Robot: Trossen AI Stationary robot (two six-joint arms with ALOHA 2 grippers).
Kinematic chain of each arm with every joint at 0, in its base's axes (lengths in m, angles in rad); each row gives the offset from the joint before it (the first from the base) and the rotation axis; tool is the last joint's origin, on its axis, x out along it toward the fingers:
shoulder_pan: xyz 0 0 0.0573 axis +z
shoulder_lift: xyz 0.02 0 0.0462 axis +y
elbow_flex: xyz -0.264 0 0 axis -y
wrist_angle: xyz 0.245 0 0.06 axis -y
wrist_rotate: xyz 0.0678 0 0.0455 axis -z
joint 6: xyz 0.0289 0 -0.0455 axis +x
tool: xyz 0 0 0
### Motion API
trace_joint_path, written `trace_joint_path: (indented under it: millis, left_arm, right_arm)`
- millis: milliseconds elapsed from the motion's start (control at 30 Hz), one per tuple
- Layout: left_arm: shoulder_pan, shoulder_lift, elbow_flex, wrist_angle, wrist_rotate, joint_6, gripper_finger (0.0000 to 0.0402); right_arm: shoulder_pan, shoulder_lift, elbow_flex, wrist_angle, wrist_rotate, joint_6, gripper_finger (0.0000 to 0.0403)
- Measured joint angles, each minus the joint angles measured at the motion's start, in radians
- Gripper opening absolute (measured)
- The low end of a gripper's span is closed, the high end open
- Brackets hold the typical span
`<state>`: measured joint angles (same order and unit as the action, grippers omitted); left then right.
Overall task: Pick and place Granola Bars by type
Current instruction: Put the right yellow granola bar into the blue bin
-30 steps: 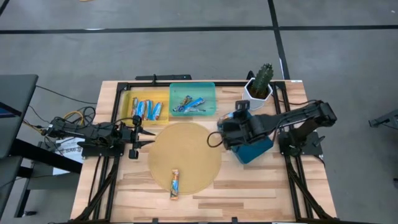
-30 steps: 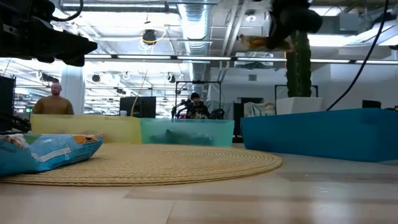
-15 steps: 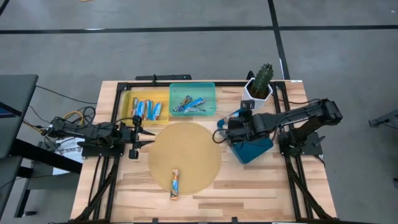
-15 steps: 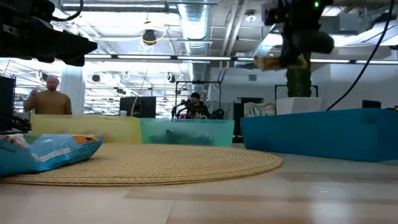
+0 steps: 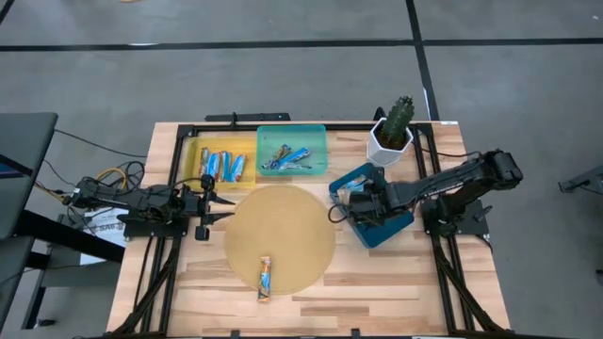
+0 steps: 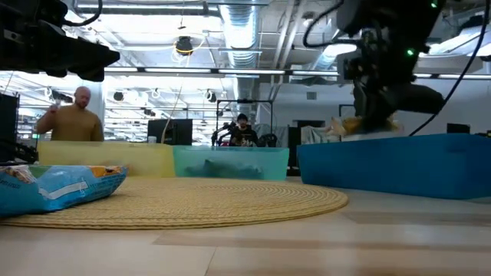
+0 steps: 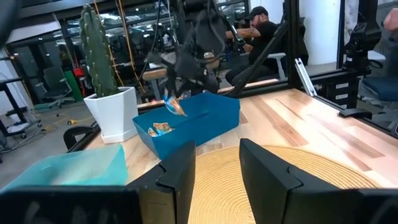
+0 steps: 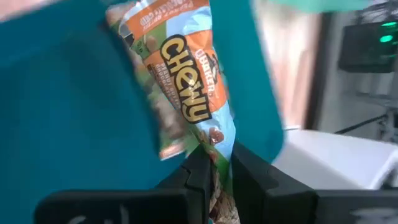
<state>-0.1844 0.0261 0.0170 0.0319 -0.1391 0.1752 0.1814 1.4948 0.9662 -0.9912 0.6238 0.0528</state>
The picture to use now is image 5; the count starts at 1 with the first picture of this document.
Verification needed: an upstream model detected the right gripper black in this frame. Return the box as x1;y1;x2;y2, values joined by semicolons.
347;177;402;227

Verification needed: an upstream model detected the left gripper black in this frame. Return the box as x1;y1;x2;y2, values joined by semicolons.
181;174;236;243

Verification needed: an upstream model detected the light blue granola bar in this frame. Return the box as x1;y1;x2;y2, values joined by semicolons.
198;146;211;180
205;151;221;184
229;153;248;184
219;150;233;183
270;159;313;171

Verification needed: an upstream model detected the bright blue granola bar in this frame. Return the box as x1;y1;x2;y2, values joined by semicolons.
268;147;312;170

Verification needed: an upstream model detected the orange blue granola bar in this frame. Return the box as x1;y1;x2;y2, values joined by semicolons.
256;255;273;303

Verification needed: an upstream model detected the dark blue tray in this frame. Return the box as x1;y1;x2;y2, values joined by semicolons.
328;162;416;250

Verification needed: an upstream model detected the yellow plastic bin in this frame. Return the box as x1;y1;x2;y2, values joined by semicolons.
182;135;258;191

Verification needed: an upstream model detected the white plant pot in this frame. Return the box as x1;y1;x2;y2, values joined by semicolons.
366;117;415;169

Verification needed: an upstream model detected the round woven straw placemat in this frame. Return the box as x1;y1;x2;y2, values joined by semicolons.
222;184;336;297

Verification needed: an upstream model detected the green cactus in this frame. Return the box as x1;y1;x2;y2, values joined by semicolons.
379;95;416;151

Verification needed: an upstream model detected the teal plastic bin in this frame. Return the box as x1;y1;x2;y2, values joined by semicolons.
255;123;329;178

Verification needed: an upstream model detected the white paper sheet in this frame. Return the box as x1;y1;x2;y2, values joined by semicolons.
78;204;132;267

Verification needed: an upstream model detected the dark grey desk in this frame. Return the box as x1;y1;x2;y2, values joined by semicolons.
0;111;60;329

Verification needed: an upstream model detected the grey stand foot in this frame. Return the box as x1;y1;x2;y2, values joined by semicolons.
558;164;603;194

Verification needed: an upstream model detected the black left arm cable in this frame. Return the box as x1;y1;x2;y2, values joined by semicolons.
167;176;208;189

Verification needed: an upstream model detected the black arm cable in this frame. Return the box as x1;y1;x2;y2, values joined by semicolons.
167;176;208;189
328;202;352;225

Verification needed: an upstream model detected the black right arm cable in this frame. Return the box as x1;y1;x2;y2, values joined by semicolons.
328;202;352;225

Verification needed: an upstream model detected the black aluminium table frame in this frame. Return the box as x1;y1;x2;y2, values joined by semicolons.
106;122;513;339

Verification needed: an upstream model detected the black power cable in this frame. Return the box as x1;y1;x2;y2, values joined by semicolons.
413;146;484;159

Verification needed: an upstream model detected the black bar-shaped camera device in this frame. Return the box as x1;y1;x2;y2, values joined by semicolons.
204;111;291;123

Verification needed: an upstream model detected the yellow cable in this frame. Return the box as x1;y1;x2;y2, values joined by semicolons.
96;167;128;189

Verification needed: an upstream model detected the black desk leg frame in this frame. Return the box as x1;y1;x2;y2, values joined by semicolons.
13;209;127;331

